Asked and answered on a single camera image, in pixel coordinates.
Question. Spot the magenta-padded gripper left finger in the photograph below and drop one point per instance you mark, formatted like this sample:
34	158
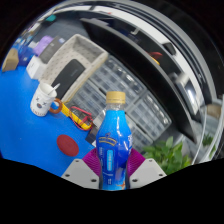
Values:
78	173

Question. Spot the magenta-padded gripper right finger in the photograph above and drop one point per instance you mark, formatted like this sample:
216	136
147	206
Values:
148	171

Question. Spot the blue drink bottle gold cap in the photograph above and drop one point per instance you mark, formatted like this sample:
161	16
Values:
113	143

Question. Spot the green potted plant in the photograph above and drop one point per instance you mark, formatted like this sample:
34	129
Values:
168	156

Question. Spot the flat round red coaster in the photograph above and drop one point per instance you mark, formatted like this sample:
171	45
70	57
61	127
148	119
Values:
67	145

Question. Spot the grey small-parts drawer cabinet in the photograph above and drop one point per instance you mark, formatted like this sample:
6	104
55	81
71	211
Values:
141	136
116	78
150	116
85	96

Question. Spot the black box with white label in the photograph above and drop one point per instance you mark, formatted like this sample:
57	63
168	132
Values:
91	137

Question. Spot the white rack shelf unit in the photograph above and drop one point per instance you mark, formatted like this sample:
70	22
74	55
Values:
208	140

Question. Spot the spoon in mug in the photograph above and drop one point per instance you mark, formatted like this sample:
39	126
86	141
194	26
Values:
53	90

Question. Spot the black flat device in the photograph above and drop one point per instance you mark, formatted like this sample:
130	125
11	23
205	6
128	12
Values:
68	78

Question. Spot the small white box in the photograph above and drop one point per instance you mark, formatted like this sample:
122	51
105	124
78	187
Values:
35	67

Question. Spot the cream dotted storage basket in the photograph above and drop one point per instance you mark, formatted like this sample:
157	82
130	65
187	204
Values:
83	50

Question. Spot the dark grey box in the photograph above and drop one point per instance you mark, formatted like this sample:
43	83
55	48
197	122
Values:
51	50

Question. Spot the blue box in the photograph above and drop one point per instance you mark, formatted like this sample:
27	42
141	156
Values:
25	55

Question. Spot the brown cardboard box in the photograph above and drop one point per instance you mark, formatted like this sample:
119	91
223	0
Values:
10	60

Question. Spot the purple bag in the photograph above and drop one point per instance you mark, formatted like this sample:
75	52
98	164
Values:
42	45

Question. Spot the black wall shelf unit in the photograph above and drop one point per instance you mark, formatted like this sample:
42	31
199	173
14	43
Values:
140	56

